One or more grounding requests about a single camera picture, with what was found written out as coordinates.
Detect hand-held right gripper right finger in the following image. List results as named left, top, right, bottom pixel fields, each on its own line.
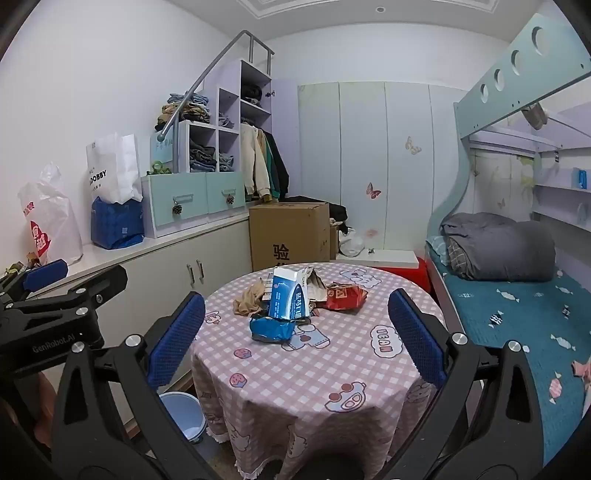
left=387, top=288, right=546, bottom=480

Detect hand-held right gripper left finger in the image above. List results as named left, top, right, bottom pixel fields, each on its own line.
left=51, top=292, right=206, bottom=480

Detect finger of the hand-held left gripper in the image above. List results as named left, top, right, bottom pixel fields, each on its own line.
left=0, top=259, right=69, bottom=304
left=9, top=264, right=128, bottom=324

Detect light blue plastic bin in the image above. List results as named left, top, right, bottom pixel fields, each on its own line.
left=158, top=391, right=208, bottom=445

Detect red paper bag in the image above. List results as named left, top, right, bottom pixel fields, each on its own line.
left=318, top=281, right=369, bottom=315

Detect beige stocking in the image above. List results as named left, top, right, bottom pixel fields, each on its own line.
left=232, top=277, right=273, bottom=317

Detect blue snack wrapper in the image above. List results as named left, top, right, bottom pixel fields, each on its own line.
left=249, top=315, right=296, bottom=344

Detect blue and white carton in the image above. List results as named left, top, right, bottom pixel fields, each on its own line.
left=267, top=266, right=311, bottom=320

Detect person's left forearm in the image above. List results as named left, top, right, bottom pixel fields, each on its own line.
left=32, top=369, right=61, bottom=448

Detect white low cabinet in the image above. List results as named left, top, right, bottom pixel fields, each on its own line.
left=60, top=208, right=252, bottom=407

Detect white red printed plastic bag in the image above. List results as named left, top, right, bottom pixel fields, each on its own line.
left=17, top=162, right=84, bottom=266

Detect blue plastic package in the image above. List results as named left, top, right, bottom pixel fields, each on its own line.
left=90, top=197, right=145, bottom=250

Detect red plastic stool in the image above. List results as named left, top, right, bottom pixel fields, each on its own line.
left=369, top=258, right=432, bottom=294

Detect blue checked pillow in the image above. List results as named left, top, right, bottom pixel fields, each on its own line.
left=426, top=235, right=451, bottom=266

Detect teal candy print bed sheet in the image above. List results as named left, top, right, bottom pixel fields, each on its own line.
left=427, top=258, right=591, bottom=467

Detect teal drawer unit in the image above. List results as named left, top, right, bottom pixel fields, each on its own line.
left=141, top=170, right=247, bottom=239

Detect white paper bag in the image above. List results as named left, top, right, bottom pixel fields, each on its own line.
left=86, top=132, right=144, bottom=204

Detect grey quilt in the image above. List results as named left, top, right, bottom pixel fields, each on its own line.
left=441, top=212, right=557, bottom=282

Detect black cloth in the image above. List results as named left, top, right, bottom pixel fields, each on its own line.
left=284, top=196, right=348, bottom=222

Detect large cardboard box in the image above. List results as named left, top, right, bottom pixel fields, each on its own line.
left=248, top=202, right=331, bottom=274

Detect folded dark clothes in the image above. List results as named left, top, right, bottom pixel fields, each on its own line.
left=189, top=144, right=218, bottom=172

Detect folded khaki clothes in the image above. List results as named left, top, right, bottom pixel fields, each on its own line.
left=154, top=102, right=209, bottom=132

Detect cream jacket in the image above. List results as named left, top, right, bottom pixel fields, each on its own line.
left=239, top=122, right=271, bottom=200

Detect green jacket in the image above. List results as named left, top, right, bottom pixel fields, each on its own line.
left=261, top=129, right=280, bottom=195

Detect black jacket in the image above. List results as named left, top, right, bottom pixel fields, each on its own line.
left=265, top=131, right=291, bottom=201

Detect folded blue jeans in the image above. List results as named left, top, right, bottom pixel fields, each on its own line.
left=168, top=91, right=208, bottom=108

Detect white wardrobe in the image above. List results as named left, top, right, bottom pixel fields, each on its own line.
left=271, top=78, right=467, bottom=259

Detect white cubby shelf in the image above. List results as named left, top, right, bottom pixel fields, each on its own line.
left=152, top=58, right=273, bottom=175

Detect grey metal handrail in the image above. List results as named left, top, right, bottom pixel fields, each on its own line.
left=157, top=30, right=274, bottom=141

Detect teal bunk bed frame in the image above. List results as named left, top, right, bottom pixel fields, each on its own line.
left=425, top=13, right=591, bottom=296

